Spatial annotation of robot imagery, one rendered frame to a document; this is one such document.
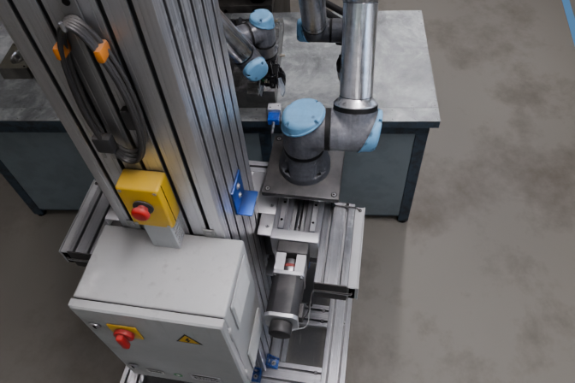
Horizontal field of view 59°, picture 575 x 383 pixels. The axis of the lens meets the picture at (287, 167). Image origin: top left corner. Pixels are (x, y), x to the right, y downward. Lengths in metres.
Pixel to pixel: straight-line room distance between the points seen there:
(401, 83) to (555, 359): 1.32
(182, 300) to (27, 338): 1.65
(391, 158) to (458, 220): 0.64
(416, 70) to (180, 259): 1.37
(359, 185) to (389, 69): 0.55
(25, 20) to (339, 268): 0.98
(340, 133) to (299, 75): 0.85
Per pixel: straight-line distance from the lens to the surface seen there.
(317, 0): 1.43
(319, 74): 2.15
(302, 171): 1.43
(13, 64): 2.51
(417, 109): 2.03
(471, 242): 2.66
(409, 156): 2.22
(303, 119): 1.32
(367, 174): 2.30
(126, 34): 0.78
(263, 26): 1.64
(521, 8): 4.11
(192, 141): 0.91
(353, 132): 1.33
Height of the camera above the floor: 2.22
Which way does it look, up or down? 52 degrees down
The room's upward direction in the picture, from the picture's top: 5 degrees counter-clockwise
